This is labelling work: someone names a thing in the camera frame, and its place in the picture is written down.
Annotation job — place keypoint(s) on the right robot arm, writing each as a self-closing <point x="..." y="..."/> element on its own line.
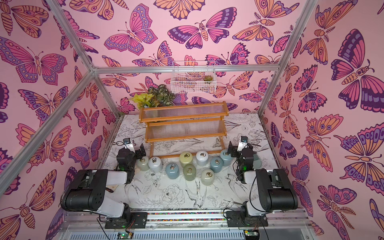
<point x="275" y="192"/>

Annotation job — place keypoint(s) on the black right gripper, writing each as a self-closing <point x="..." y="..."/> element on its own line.
<point x="235" y="151"/>

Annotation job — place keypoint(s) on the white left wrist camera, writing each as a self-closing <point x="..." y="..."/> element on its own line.
<point x="129" y="144"/>

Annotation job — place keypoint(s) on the aluminium frame post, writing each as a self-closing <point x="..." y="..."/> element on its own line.
<point x="57" y="11"/>
<point x="301" y="24"/>

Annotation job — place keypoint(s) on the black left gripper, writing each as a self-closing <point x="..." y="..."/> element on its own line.
<point x="138" y="154"/>

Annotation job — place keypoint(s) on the white wire basket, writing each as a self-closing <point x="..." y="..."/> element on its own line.
<point x="193" y="82"/>

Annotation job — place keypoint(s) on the left aluminium frame post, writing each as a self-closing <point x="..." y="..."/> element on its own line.
<point x="57" y="11"/>

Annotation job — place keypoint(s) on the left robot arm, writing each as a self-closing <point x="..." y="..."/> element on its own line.
<point x="87" y="191"/>

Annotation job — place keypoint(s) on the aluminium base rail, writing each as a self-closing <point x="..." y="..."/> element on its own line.
<point x="209" y="224"/>

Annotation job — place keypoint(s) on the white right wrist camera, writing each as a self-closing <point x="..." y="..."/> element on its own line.
<point x="243" y="143"/>

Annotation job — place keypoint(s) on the potted artificial plant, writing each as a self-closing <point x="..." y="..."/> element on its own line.
<point x="155" y="97"/>

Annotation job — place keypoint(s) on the teal bottom-shelf tea canister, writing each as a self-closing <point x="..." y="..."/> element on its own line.
<point x="216" y="164"/>

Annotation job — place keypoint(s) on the pale grey-green tea canister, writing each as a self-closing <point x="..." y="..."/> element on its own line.
<point x="207" y="177"/>

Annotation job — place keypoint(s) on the cream white tea canister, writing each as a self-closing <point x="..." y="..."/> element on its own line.
<point x="143" y="164"/>

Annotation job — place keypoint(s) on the blue tea canister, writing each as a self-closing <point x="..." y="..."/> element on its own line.
<point x="172" y="171"/>

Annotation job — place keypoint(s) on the wooden three-tier shelf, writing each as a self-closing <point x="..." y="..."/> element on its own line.
<point x="186" y="122"/>

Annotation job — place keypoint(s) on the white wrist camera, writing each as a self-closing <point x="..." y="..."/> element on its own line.
<point x="243" y="143"/>
<point x="129" y="144"/>

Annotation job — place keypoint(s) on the mint green hand brush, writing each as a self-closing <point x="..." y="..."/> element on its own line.
<point x="257" y="163"/>

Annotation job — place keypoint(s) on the horizontal aluminium frame bar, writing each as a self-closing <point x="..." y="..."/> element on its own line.
<point x="202" y="68"/>

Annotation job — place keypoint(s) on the small green succulent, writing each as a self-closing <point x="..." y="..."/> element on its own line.
<point x="208" y="78"/>

